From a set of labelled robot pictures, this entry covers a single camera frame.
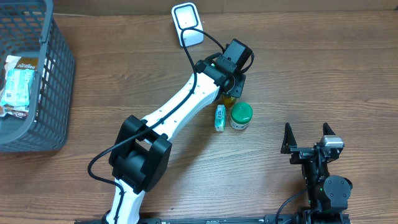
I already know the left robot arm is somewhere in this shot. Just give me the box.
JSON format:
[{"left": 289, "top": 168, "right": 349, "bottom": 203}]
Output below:
[{"left": 102, "top": 39, "right": 254, "bottom": 223}]

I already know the brown snack packet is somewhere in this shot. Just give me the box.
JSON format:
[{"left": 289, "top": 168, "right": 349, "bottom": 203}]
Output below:
[{"left": 4, "top": 55, "right": 39, "bottom": 70}]

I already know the white barcode scanner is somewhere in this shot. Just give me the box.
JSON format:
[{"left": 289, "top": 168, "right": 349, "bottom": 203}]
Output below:
[{"left": 171, "top": 2, "right": 204, "bottom": 47}]

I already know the green lid white jar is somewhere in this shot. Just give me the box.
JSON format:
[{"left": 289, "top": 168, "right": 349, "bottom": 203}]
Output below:
[{"left": 229, "top": 102, "right": 253, "bottom": 130}]

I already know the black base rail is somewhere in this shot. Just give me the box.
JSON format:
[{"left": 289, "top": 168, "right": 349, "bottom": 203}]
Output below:
[{"left": 74, "top": 214, "right": 352, "bottom": 224}]

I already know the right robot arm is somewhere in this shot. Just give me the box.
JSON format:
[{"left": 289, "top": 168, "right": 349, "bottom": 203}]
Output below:
[{"left": 275, "top": 123, "right": 353, "bottom": 224}]

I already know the teal white snack packet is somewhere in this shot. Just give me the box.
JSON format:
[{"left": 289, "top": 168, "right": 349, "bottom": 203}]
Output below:
[{"left": 1, "top": 68, "right": 35, "bottom": 107}]

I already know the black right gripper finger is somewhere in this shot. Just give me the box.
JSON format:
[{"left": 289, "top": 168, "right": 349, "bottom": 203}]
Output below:
[
  {"left": 323, "top": 123, "right": 335, "bottom": 136},
  {"left": 280, "top": 123, "right": 297, "bottom": 154}
]

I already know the grey plastic mesh basket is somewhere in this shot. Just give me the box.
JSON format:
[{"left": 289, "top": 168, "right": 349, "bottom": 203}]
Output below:
[{"left": 1, "top": 0, "right": 75, "bottom": 152}]

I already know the teal tissue pack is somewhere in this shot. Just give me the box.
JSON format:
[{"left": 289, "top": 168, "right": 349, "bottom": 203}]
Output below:
[{"left": 214, "top": 105, "right": 226, "bottom": 132}]

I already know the silver round ball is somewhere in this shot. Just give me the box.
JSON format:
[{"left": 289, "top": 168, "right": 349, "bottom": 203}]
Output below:
[{"left": 222, "top": 95, "right": 237, "bottom": 108}]

